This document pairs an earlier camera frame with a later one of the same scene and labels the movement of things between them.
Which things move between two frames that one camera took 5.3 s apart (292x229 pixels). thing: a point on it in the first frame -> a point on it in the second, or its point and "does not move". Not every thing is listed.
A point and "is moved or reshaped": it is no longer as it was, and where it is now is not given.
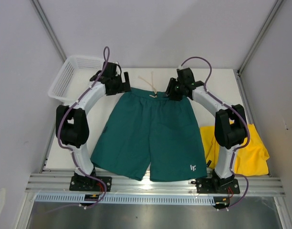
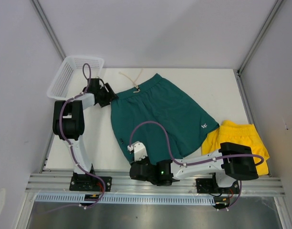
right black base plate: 228,186 does not move
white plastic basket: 75,76 does not move
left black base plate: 88,183 does not move
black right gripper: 170,91 -> 140,161
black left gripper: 126,86 -> 110,95
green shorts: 145,128 is moved or reshaped
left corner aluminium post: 38,8 does not move
